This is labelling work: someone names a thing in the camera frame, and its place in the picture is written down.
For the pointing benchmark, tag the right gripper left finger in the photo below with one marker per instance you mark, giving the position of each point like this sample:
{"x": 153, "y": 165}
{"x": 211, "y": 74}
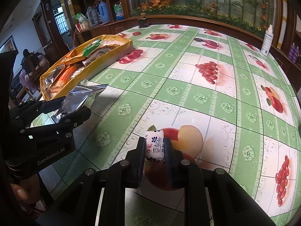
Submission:
{"x": 134, "y": 171}

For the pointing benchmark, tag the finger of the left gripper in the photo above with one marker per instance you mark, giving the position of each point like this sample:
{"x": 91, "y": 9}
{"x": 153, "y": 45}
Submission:
{"x": 63, "y": 123}
{"x": 33, "y": 108}

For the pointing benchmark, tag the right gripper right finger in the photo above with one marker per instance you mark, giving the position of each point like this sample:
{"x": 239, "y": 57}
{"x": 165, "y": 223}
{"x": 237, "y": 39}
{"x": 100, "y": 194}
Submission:
{"x": 173, "y": 160}

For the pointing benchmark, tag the silver foil snack packet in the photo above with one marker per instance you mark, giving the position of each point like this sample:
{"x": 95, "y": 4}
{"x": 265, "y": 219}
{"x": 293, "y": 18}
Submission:
{"x": 76, "y": 99}

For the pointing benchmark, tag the white milk candy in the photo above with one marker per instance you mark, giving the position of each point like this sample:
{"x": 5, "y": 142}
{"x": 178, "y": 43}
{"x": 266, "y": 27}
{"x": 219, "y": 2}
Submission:
{"x": 154, "y": 146}

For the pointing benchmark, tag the orange snack packet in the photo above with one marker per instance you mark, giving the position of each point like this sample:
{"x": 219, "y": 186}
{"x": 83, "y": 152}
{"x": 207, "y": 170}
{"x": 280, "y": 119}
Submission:
{"x": 63, "y": 78}

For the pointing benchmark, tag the yellow biscuit packet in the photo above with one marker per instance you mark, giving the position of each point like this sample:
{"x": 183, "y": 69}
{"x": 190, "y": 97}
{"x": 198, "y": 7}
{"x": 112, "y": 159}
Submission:
{"x": 76, "y": 56}

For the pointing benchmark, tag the Weidan cracker packet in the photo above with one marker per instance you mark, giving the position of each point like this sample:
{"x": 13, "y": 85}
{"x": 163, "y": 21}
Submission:
{"x": 98, "y": 53}

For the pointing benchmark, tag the person's left hand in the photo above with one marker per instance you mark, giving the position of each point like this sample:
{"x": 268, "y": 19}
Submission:
{"x": 27, "y": 192}

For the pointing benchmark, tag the silver orange packet in tray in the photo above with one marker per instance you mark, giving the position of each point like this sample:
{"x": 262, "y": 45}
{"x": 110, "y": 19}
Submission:
{"x": 51, "y": 77}

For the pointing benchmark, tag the seated person in background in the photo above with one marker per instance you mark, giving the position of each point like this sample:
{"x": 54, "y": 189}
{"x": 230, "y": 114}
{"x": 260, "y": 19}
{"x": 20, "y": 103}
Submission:
{"x": 33, "y": 66}

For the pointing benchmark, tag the yellow taped foam tray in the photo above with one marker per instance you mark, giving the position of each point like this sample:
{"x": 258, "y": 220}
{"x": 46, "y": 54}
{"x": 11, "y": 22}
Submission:
{"x": 87, "y": 72}

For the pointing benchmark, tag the green silver snack packet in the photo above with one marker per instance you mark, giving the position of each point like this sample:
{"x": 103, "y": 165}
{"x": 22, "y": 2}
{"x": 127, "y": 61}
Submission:
{"x": 90, "y": 48}

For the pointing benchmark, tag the grey kettle jug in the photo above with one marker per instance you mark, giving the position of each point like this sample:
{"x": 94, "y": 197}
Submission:
{"x": 92, "y": 16}

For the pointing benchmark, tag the blue thermos jug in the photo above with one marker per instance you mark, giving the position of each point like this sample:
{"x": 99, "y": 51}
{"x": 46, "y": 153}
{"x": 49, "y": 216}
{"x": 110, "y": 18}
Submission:
{"x": 104, "y": 12}

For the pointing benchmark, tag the green labelled plastic bottle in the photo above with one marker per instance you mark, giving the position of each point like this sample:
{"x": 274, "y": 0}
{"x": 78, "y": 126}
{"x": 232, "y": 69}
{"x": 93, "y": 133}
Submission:
{"x": 118, "y": 11}

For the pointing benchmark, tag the dark glass jar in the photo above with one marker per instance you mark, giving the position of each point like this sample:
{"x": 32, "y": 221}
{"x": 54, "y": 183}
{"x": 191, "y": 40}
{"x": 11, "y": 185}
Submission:
{"x": 142, "y": 21}

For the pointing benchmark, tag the dark bottle cap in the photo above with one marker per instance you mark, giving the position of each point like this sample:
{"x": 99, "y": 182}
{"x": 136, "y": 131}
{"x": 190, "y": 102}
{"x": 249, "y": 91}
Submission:
{"x": 199, "y": 40}

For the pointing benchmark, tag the white spray bottle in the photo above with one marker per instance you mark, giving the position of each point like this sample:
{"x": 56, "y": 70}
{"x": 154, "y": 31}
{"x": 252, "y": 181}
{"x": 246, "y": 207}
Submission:
{"x": 267, "y": 41}

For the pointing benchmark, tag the purple bottle pair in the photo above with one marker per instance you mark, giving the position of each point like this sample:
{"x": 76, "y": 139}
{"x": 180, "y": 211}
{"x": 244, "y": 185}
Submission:
{"x": 293, "y": 53}

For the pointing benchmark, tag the flower mural glass panel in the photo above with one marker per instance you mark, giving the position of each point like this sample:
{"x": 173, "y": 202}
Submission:
{"x": 253, "y": 16}

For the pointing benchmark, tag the framed wall painting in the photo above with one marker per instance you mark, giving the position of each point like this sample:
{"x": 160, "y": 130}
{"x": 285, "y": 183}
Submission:
{"x": 8, "y": 45}

